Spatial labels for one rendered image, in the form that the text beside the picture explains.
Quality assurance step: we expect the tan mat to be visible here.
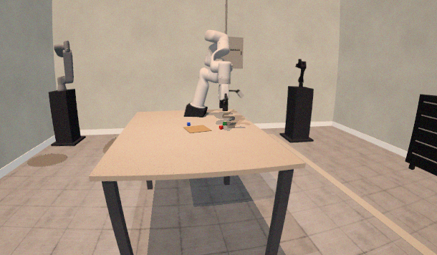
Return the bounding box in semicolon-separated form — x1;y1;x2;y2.
183;125;212;133

